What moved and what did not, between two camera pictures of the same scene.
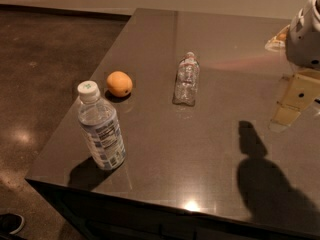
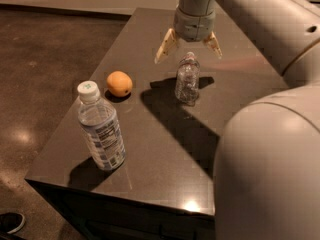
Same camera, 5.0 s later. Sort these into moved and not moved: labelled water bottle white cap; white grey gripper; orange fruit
Moved: white grey gripper
Not moved: orange fruit; labelled water bottle white cap
